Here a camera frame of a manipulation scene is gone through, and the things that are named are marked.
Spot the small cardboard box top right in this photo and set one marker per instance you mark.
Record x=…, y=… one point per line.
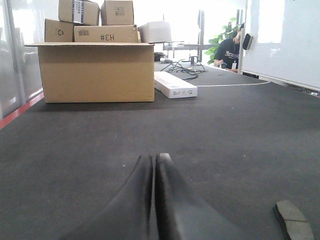
x=117, y=13

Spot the long white box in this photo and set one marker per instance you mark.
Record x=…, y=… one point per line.
x=173, y=87

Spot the cardboard box marked H3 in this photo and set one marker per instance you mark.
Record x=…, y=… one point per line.
x=106, y=34

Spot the small cardboard box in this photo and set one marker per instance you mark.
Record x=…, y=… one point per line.
x=117, y=13
x=79, y=11

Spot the seated person dark shirt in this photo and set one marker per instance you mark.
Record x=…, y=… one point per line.
x=228, y=52

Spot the small cardboard box top left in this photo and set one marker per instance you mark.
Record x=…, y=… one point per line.
x=79, y=11

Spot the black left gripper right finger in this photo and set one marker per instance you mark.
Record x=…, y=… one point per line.
x=181, y=214

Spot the green potted plant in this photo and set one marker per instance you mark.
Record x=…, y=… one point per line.
x=227, y=32

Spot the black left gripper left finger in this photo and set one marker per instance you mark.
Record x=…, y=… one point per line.
x=127, y=215

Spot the small cardboard box recycling symbol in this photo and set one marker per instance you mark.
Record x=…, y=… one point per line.
x=58, y=31

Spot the white whiteboard panel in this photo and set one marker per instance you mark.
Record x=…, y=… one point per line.
x=285, y=42

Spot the grey cardboard box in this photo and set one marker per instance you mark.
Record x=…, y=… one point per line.
x=155, y=32

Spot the black whiteboard eraser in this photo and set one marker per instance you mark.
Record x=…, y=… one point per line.
x=247, y=41

